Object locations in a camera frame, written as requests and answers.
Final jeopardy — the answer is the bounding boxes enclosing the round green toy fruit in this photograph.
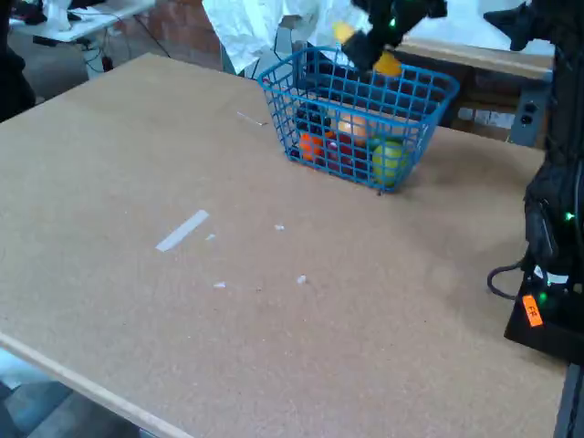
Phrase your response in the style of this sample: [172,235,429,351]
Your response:
[371,140,409,186]

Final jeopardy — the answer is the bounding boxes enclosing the white cloth on desk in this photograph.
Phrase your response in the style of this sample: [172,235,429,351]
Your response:
[42,0,73,32]

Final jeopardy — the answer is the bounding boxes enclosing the long white tape strip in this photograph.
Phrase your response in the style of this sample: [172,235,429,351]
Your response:
[155,209,210,253]

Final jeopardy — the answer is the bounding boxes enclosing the dark red toy fruit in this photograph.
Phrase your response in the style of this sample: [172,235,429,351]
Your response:
[324,136,370,177]

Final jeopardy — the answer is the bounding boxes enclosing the thin white tape sliver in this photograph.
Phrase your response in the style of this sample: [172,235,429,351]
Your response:
[235,110,268,127]

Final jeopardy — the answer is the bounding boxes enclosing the yellow toy banana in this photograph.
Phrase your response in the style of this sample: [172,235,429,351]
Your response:
[331,19,403,77]

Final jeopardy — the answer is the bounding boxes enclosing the black bulky object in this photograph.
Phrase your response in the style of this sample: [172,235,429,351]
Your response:
[0,0,37,123]

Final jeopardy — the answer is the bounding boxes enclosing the blue wire basket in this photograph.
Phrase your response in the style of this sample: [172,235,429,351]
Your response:
[256,45,461,194]

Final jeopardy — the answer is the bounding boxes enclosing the black base cable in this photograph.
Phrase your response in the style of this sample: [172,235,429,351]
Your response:
[486,259,531,303]

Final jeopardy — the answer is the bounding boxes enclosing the dark grey table frame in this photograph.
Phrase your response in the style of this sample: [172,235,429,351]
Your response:
[553,362,584,438]

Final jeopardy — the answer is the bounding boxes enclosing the wooden bench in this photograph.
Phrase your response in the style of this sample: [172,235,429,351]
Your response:
[395,37,556,82]

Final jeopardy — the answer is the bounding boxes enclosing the pale peach round toy fruit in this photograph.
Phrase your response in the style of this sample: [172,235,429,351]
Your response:
[338,114,370,148]

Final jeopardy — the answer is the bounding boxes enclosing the white desk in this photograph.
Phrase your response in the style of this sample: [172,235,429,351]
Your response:
[6,0,157,81]

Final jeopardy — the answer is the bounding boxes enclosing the orange toy fruit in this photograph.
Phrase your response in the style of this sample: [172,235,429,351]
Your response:
[298,131,328,163]

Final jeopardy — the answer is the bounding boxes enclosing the white crumpled sheet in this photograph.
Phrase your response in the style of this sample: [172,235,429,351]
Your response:
[202,0,370,75]

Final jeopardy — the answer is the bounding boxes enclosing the orange label tag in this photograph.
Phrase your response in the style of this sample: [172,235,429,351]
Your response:
[521,294,546,329]

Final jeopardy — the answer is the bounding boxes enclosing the black toy grapes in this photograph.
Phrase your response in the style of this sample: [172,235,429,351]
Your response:
[295,102,332,134]

